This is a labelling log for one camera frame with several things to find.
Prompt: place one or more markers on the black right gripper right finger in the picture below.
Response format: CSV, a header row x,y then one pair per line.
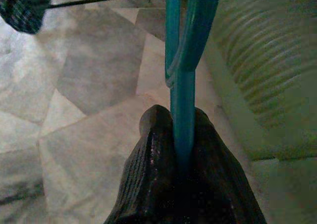
x,y
218,189

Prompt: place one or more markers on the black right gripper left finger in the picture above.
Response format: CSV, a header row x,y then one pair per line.
x,y
148,184

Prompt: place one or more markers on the blue plastic hanger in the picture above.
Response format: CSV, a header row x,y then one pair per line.
x,y
182,110

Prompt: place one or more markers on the green leather sofa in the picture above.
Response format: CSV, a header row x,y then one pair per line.
x,y
272,72

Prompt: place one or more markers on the blue plaid shirt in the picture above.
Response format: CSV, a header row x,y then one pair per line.
x,y
22,8

